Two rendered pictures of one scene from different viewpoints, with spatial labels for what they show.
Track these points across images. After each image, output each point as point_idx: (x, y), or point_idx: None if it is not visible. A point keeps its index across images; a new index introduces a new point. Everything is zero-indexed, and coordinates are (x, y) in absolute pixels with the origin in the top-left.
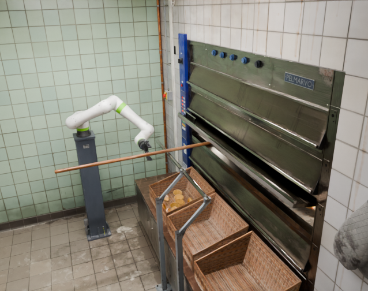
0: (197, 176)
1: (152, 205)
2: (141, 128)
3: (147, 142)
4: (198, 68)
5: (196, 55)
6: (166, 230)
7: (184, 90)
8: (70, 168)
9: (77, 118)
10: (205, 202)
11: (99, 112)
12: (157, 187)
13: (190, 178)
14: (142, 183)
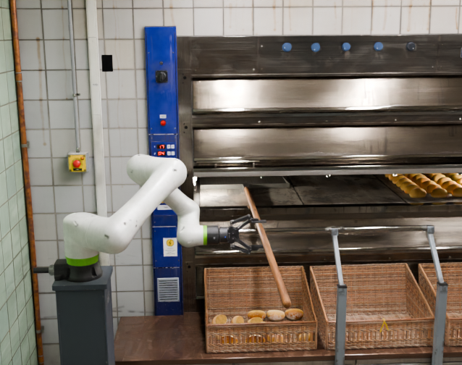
0: (238, 274)
1: (234, 353)
2: (190, 208)
3: (250, 217)
4: (217, 83)
5: (215, 60)
6: (322, 351)
7: (175, 131)
8: (286, 290)
9: (138, 215)
10: (434, 231)
11: (175, 187)
12: (170, 342)
13: (368, 226)
14: (135, 354)
